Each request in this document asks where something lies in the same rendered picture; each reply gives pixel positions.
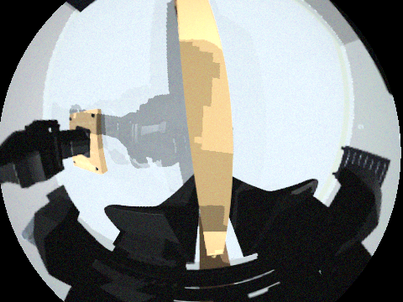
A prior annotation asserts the long tan wooden rail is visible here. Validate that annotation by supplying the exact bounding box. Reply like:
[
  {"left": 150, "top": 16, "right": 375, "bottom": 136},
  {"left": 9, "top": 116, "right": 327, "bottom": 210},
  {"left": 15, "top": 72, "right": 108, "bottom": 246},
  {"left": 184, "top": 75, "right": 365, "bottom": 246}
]
[{"left": 177, "top": 0, "right": 233, "bottom": 255}]

